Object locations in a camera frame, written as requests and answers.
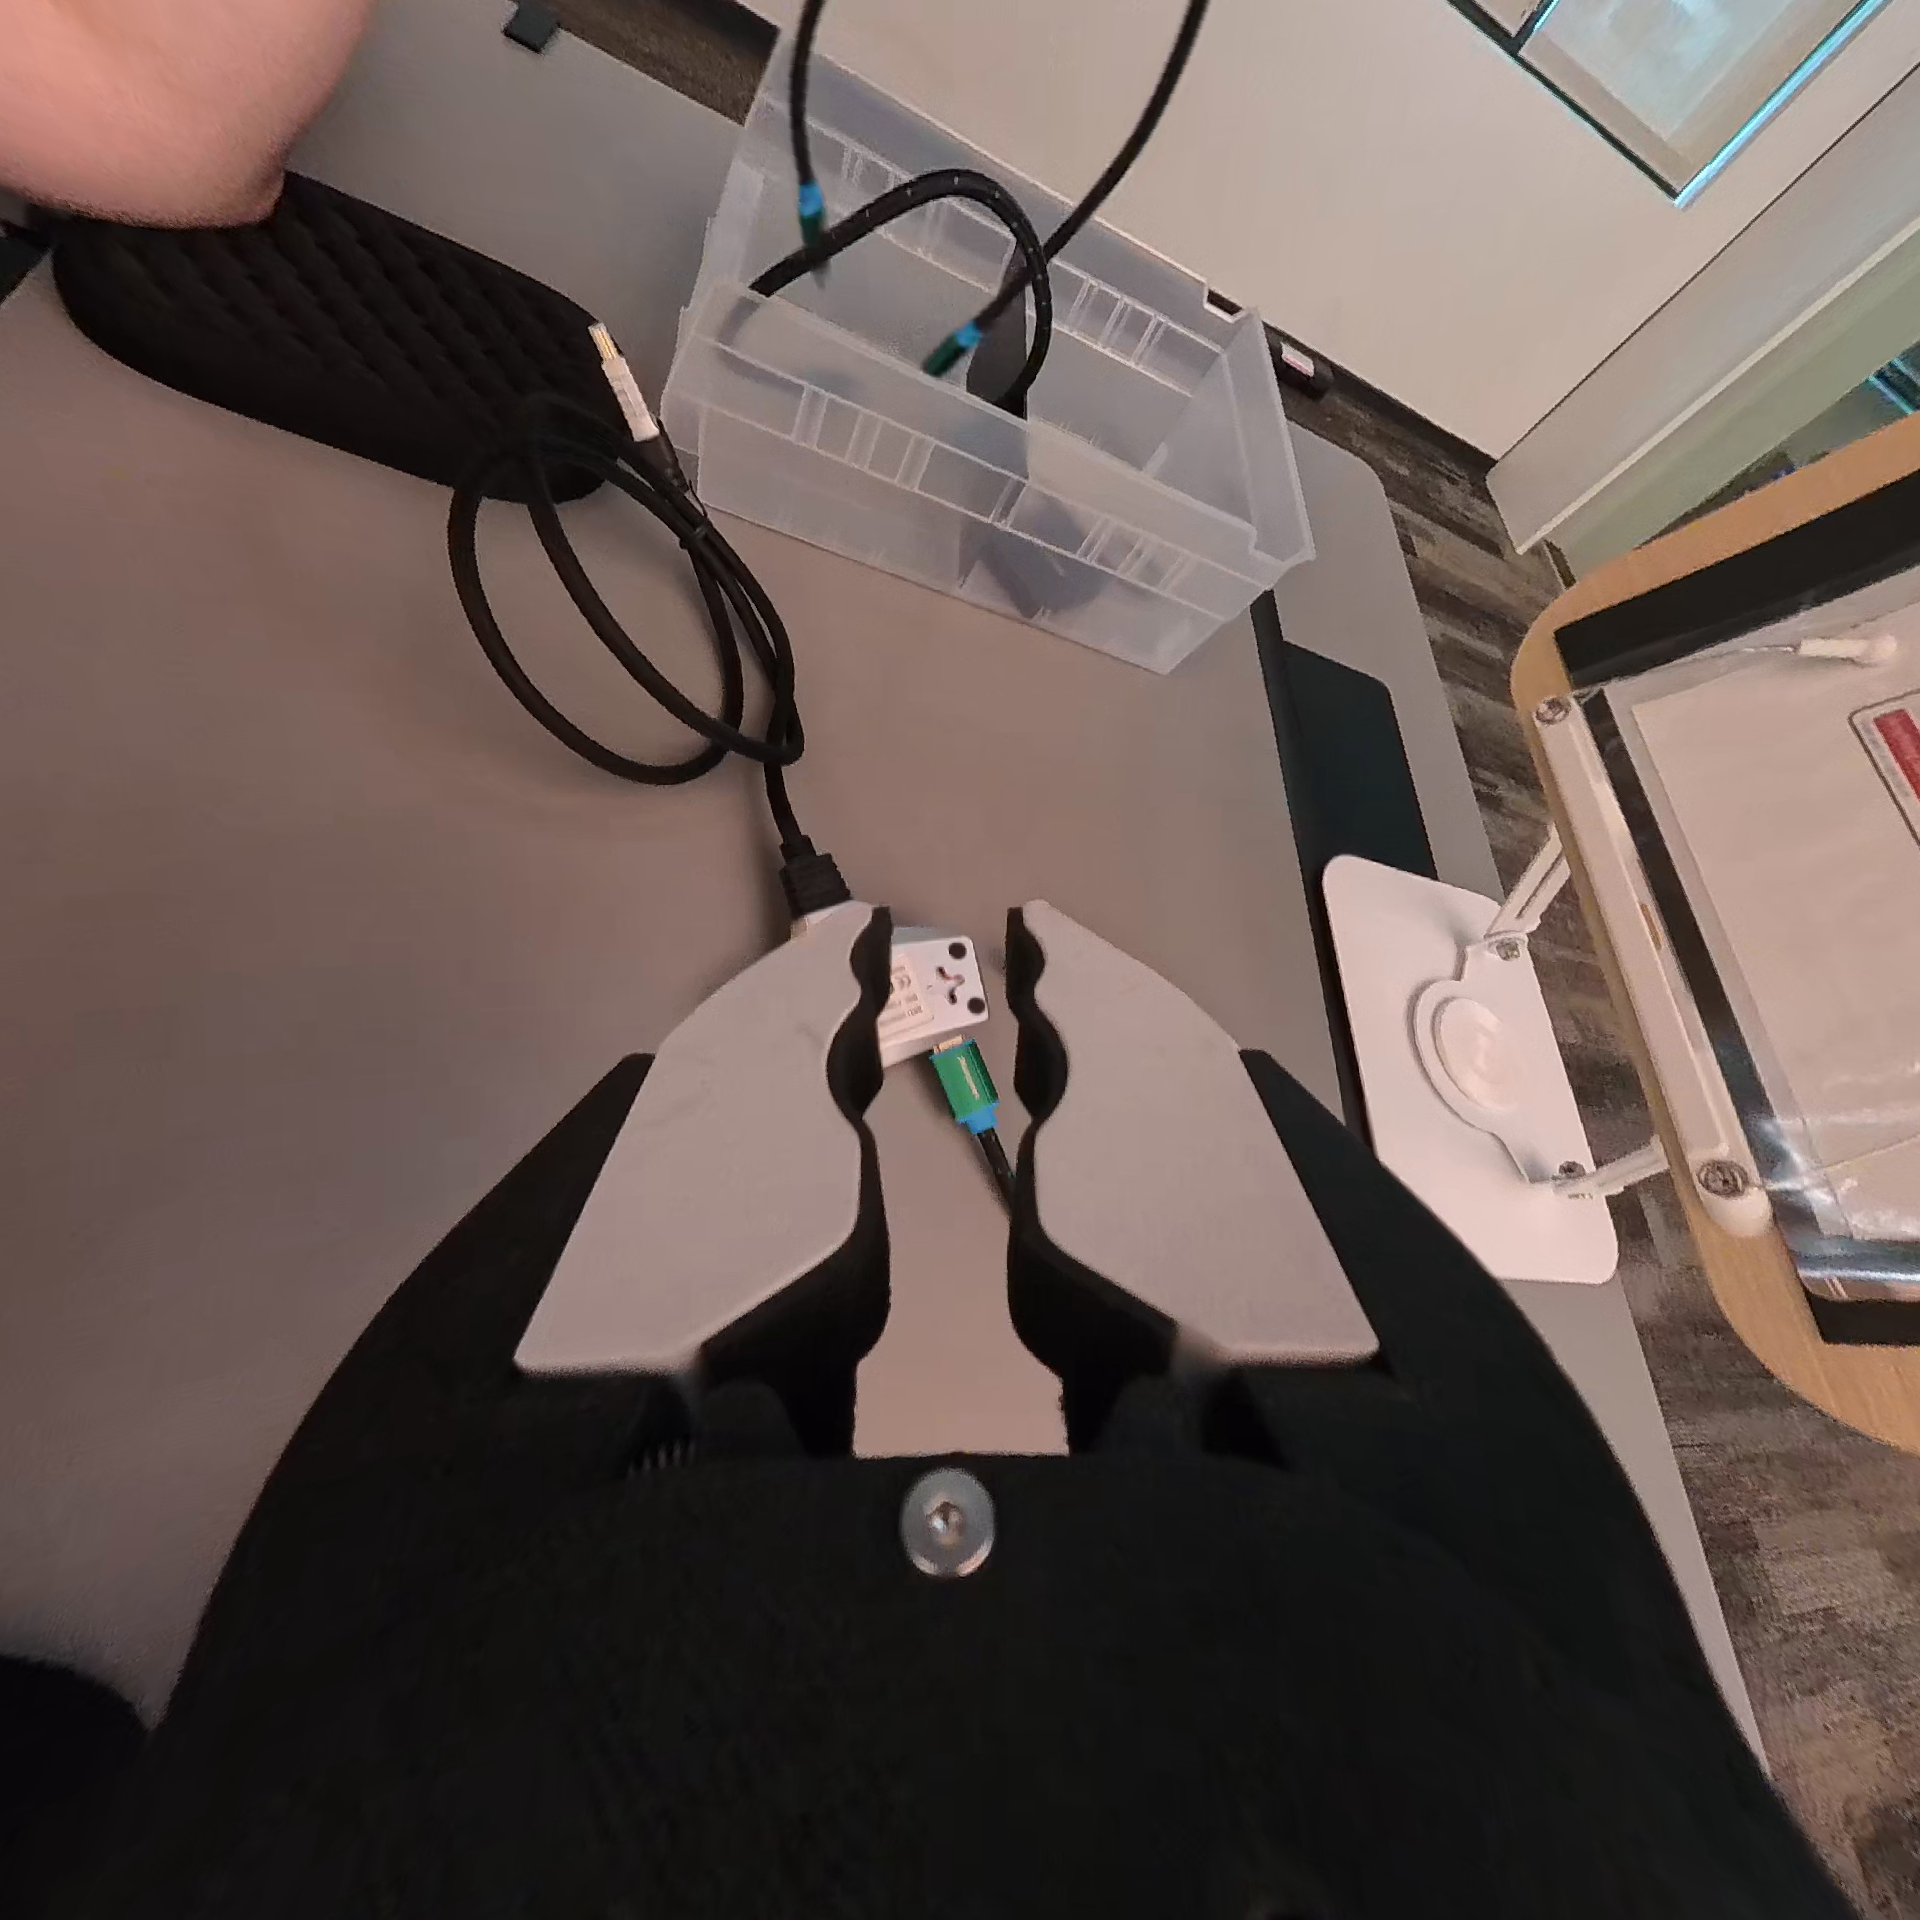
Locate person's left forearm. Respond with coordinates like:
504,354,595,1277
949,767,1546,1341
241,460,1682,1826
0,0,379,232

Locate clear framed sheet red label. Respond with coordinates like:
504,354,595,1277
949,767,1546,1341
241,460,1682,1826
1553,599,1920,1344

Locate thin black cable green plug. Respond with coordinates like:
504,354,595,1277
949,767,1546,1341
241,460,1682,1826
920,0,1213,385

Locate window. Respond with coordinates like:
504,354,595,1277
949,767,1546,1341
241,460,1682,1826
1447,0,1920,203

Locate silver multiport adapter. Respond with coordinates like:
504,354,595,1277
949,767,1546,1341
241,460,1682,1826
873,929,999,1071

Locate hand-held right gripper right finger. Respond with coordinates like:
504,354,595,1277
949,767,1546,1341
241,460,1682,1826
1001,898,1385,1451

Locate black quilted pad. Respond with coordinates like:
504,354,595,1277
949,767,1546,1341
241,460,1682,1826
52,169,636,506

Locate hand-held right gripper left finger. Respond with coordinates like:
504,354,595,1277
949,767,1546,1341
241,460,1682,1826
514,901,897,1456

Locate black braided cable green plug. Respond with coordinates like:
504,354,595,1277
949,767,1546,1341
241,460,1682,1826
930,1043,1025,1221

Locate black cable silver plug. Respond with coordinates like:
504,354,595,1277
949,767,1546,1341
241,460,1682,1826
449,319,856,952

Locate round wooden table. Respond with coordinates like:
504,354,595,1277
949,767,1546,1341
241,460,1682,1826
1511,434,1920,1456

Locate clear plastic bin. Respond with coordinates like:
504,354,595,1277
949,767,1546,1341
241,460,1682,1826
661,60,1319,673

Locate thin black cable blue plug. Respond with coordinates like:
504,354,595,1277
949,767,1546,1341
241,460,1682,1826
787,0,835,289

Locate black white-flecked braided cable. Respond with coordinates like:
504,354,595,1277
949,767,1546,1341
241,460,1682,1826
748,169,1056,419

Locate white stand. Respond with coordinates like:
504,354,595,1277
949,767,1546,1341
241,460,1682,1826
1319,833,1757,1290

